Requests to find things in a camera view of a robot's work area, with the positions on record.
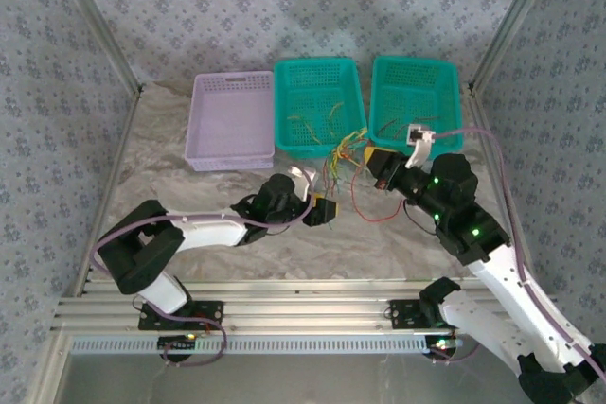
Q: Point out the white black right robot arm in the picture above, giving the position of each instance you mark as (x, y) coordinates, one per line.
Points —
(502, 281)

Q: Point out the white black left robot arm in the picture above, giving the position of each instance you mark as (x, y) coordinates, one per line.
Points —
(208, 231)

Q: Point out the teal perforated plastic basket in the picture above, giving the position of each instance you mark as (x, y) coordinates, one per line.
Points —
(412, 87)
(312, 87)

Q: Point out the lavender perforated plastic basket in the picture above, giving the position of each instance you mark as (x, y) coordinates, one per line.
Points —
(227, 120)

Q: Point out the small controller board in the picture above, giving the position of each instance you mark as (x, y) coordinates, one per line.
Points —
(442, 343)
(177, 341)

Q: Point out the aluminium side rail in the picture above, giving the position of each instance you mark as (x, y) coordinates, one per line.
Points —
(480, 113)
(110, 186)

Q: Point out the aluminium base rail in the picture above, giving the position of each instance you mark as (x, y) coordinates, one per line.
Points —
(303, 304)

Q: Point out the aluminium frame post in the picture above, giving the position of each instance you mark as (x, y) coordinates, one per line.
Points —
(97, 21)
(513, 21)

